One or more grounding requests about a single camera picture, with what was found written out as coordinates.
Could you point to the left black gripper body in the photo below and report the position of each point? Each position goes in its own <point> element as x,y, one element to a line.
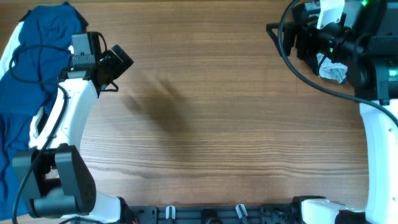
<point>114,67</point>

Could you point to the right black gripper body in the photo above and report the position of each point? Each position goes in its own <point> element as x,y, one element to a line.
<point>336,42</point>

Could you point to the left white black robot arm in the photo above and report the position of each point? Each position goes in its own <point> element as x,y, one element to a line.
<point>54,181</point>

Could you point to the black folded garment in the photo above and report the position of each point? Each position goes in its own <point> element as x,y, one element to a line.
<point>321,66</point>

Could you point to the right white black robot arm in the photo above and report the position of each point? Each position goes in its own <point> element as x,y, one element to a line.
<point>369,51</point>

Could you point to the blue white-striped garment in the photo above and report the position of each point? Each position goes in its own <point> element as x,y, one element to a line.
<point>36,53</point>

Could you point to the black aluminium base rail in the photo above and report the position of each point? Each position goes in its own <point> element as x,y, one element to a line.
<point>261,214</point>

